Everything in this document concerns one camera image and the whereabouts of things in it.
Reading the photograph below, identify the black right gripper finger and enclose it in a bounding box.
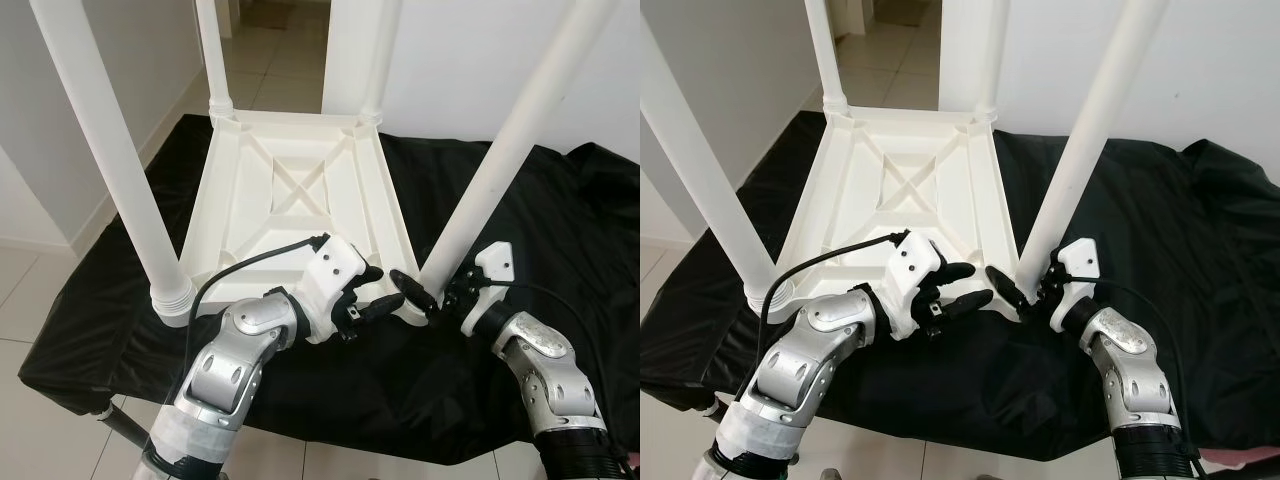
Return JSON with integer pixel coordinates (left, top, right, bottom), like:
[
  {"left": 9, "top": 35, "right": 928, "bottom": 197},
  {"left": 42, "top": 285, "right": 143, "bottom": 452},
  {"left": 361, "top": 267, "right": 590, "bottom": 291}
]
[
  {"left": 986, "top": 265, "right": 1031, "bottom": 311},
  {"left": 389, "top": 270, "right": 438, "bottom": 316}
]

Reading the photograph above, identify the black table cloth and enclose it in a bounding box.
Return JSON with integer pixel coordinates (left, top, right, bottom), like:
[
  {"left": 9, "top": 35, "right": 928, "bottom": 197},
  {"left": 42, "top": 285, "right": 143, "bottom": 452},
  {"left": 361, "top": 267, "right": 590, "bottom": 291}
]
[
  {"left": 18, "top": 113, "right": 641, "bottom": 466},
  {"left": 640, "top": 108, "right": 1280, "bottom": 456}
]

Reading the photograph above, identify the black metal table leg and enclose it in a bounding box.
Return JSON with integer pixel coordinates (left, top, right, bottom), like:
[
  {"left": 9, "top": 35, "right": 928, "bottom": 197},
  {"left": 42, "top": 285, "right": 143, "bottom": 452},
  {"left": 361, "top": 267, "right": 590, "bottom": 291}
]
[{"left": 95, "top": 405, "right": 151, "bottom": 446}]

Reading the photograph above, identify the pink stool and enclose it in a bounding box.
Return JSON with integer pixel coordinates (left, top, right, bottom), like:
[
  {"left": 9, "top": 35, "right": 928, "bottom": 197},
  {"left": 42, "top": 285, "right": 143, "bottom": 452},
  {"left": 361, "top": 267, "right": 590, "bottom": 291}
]
[{"left": 1205, "top": 450, "right": 1280, "bottom": 469}]

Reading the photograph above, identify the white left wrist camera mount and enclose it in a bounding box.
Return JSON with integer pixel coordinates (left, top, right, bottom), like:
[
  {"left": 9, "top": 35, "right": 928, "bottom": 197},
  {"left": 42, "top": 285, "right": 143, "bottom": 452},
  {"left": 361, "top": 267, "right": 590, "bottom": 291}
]
[
  {"left": 885, "top": 235, "right": 949, "bottom": 341},
  {"left": 298, "top": 237, "right": 369, "bottom": 346}
]

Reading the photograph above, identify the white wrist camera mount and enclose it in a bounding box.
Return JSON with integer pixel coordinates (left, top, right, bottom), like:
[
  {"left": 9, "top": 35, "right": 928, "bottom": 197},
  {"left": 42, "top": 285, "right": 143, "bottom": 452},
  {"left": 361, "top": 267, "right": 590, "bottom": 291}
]
[
  {"left": 298, "top": 237, "right": 369, "bottom": 346},
  {"left": 885, "top": 235, "right": 949, "bottom": 341},
  {"left": 462, "top": 243, "right": 516, "bottom": 331},
  {"left": 1048, "top": 240, "right": 1101, "bottom": 329}
]

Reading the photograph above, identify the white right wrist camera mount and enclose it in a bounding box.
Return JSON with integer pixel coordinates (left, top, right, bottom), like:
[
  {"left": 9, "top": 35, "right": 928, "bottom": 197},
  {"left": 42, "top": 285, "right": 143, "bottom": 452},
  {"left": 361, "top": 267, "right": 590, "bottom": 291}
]
[
  {"left": 462, "top": 243, "right": 516, "bottom": 331},
  {"left": 1048, "top": 240, "right": 1101, "bottom": 329}
]

